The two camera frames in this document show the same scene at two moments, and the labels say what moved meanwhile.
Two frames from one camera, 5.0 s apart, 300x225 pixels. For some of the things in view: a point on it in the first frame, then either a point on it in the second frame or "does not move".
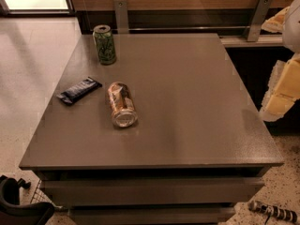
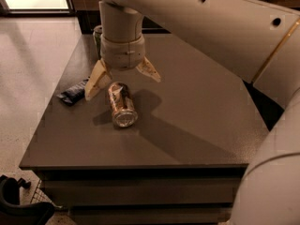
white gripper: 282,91 → 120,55
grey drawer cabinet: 199,144 does not move
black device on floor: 14,213 does not move
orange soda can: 124,112 does not move
